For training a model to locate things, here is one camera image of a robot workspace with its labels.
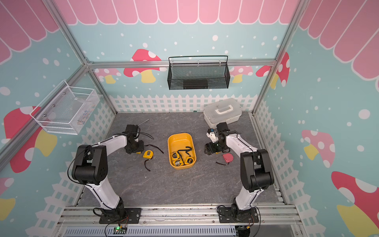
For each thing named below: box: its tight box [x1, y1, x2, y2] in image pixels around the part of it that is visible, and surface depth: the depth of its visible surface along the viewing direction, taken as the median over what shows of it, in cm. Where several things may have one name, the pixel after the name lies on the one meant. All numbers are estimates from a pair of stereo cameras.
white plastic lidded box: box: [203, 97, 243, 129], surface depth 108 cm
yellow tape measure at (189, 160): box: [177, 146, 194, 165], surface depth 93 cm
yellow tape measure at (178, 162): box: [173, 158, 185, 167], surface depth 91 cm
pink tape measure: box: [223, 153, 234, 163], surface depth 96 cm
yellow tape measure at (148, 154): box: [142, 150, 154, 172], surface depth 96 cm
